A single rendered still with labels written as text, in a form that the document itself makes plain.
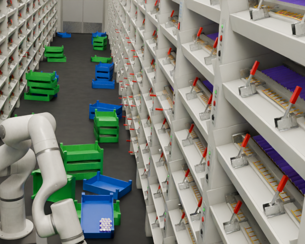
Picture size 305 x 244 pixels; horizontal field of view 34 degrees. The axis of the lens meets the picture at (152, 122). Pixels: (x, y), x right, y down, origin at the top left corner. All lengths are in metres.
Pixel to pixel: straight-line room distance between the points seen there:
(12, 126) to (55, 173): 0.30
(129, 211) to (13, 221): 1.13
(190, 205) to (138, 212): 1.55
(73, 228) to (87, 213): 1.41
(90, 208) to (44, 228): 1.45
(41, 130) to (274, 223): 1.10
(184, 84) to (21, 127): 0.69
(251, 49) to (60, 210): 0.89
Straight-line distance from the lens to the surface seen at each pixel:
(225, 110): 1.46
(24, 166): 2.46
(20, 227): 2.60
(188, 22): 2.10
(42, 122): 1.95
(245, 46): 1.43
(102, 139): 4.73
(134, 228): 3.29
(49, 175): 1.90
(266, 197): 1.18
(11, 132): 2.08
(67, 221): 1.87
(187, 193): 2.05
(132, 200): 3.65
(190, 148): 1.99
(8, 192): 2.50
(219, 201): 1.56
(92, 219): 3.26
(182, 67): 2.13
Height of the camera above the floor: 1.60
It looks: 17 degrees down
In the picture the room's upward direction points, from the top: 4 degrees clockwise
